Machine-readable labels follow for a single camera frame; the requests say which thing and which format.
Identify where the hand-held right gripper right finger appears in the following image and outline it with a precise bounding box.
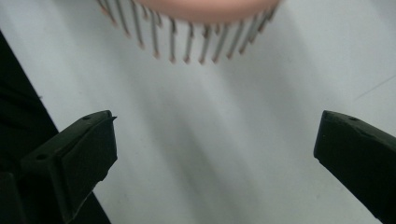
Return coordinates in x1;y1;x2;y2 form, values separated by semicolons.
313;109;396;224

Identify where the pink hairbrush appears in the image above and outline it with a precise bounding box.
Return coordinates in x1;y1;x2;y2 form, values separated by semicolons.
96;0;283;65

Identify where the white board sheet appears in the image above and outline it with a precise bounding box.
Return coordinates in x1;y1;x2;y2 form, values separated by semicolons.
0;0;396;224

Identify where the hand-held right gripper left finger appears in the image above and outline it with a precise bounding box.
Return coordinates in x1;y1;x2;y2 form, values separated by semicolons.
21;109;119;224

